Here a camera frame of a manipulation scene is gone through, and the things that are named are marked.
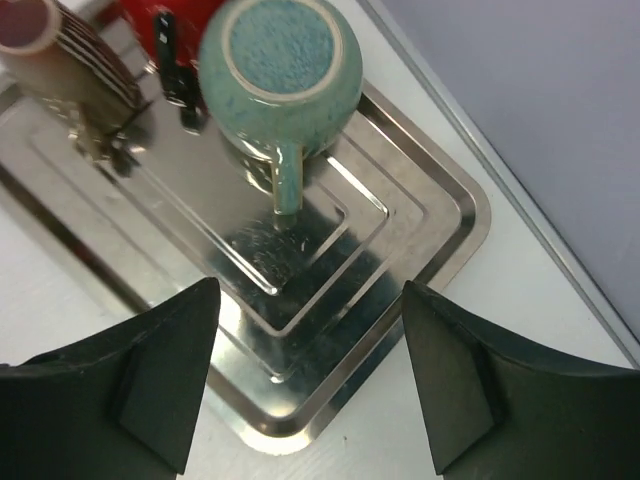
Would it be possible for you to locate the silver metal tray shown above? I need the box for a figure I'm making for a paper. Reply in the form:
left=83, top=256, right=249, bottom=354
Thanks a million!
left=1, top=80, right=491, bottom=455

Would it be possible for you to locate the red mug black handle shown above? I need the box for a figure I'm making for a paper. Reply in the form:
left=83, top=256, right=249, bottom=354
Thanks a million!
left=120, top=0, right=224, bottom=135

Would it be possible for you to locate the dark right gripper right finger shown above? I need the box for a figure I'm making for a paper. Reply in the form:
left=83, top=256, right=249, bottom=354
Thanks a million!
left=402, top=281, right=639, bottom=479

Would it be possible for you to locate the brown striped steel mug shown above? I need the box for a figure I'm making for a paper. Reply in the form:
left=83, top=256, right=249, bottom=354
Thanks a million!
left=1, top=1, right=142, bottom=111

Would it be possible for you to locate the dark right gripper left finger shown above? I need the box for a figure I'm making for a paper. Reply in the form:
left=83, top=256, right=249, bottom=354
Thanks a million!
left=1, top=277, right=220, bottom=479

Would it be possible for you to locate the teal speckled ceramic mug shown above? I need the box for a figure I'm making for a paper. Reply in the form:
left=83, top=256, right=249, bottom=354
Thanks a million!
left=198, top=1, right=363, bottom=215

